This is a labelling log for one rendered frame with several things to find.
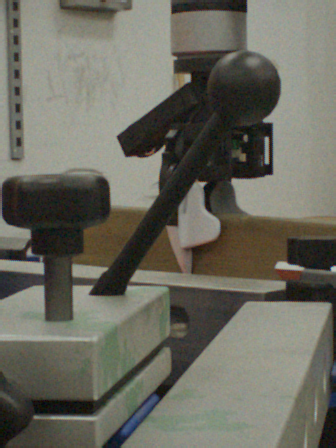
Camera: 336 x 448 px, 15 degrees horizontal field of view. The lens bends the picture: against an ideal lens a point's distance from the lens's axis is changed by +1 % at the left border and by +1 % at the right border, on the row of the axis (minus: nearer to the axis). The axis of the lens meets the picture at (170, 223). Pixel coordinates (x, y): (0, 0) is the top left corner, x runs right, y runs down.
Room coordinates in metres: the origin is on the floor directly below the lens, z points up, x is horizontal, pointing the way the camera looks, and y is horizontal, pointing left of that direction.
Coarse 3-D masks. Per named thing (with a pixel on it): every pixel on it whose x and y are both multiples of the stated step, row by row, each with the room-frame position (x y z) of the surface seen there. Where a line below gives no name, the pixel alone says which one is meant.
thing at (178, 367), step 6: (174, 360) 0.92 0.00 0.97; (180, 360) 0.91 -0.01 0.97; (174, 366) 0.92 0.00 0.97; (180, 366) 0.91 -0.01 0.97; (186, 366) 0.91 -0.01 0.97; (174, 372) 0.92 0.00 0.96; (180, 372) 0.91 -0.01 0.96; (168, 378) 0.92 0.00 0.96; (174, 378) 0.92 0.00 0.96; (162, 384) 0.93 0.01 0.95; (168, 384) 0.92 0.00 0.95
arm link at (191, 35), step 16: (176, 16) 1.22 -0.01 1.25; (192, 16) 1.21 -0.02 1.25; (208, 16) 1.21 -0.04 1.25; (224, 16) 1.21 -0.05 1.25; (240, 16) 1.22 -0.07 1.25; (176, 32) 1.22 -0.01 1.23; (192, 32) 1.21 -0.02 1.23; (208, 32) 1.20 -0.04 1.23; (224, 32) 1.21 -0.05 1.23; (240, 32) 1.22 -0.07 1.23; (176, 48) 1.22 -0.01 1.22; (192, 48) 1.21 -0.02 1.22; (208, 48) 1.20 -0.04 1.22; (224, 48) 1.21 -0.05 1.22; (240, 48) 1.22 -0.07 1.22
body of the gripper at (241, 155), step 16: (176, 64) 1.23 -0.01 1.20; (192, 64) 1.21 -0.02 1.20; (208, 64) 1.21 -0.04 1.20; (192, 80) 1.24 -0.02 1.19; (208, 80) 1.25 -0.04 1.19; (192, 112) 1.24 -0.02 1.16; (208, 112) 1.23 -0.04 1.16; (176, 128) 1.23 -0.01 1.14; (192, 128) 1.21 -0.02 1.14; (240, 128) 1.20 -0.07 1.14; (256, 128) 1.23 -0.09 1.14; (272, 128) 1.24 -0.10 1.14; (176, 144) 1.23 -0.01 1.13; (224, 144) 1.21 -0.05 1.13; (240, 144) 1.22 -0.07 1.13; (256, 144) 1.22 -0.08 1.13; (272, 144) 1.24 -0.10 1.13; (176, 160) 1.23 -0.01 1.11; (224, 160) 1.20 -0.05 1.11; (240, 160) 1.22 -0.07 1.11; (256, 160) 1.22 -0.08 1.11; (272, 160) 1.24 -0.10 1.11; (208, 176) 1.21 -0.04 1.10; (224, 176) 1.19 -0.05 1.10; (240, 176) 1.22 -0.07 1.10; (256, 176) 1.22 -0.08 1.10
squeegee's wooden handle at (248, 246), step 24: (120, 216) 1.30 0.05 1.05; (216, 216) 1.22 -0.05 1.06; (240, 216) 1.21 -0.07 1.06; (264, 216) 1.19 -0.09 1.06; (96, 240) 1.32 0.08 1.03; (120, 240) 1.30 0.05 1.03; (168, 240) 1.26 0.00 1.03; (216, 240) 1.22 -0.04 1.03; (240, 240) 1.20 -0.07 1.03; (264, 240) 1.18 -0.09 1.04; (96, 264) 1.32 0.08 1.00; (144, 264) 1.28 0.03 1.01; (168, 264) 1.26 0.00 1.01; (192, 264) 1.24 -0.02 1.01; (216, 264) 1.22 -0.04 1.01; (240, 264) 1.20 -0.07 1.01; (264, 264) 1.18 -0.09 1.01
